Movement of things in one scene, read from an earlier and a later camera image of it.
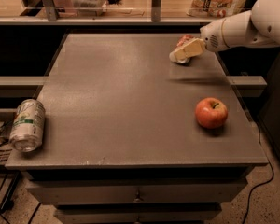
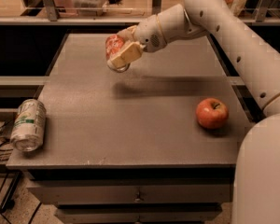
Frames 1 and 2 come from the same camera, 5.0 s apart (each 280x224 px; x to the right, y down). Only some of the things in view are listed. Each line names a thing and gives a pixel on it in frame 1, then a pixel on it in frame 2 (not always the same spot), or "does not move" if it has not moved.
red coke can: x=185 y=39 -> x=112 y=43
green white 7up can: x=28 y=126 does not move
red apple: x=211 y=112 does not move
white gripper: x=211 y=37 -> x=148 y=35
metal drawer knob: x=138 y=198 does not move
